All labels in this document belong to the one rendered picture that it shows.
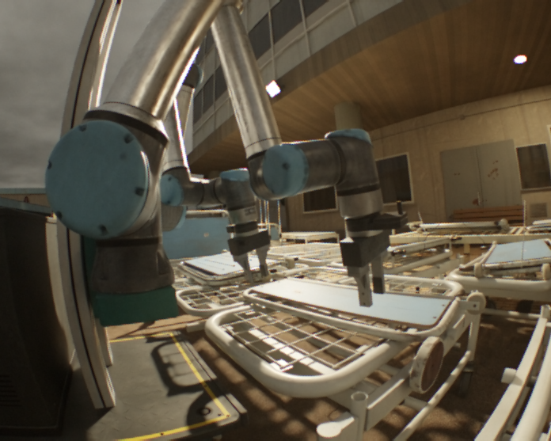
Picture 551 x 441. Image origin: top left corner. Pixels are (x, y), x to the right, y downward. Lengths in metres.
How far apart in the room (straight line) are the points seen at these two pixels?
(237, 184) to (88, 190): 0.53
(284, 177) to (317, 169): 0.06
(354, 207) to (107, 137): 0.42
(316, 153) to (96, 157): 0.33
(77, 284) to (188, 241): 1.72
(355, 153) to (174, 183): 0.50
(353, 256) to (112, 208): 0.41
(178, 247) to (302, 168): 1.94
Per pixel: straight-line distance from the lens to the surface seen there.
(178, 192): 0.77
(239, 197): 0.79
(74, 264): 0.68
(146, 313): 0.53
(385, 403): 0.55
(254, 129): 0.58
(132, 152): 0.34
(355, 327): 0.67
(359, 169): 0.50
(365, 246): 0.51
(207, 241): 2.37
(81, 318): 0.70
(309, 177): 0.44
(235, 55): 0.66
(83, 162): 0.36
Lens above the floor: 0.78
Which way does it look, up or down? 1 degrees up
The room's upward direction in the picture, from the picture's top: 4 degrees counter-clockwise
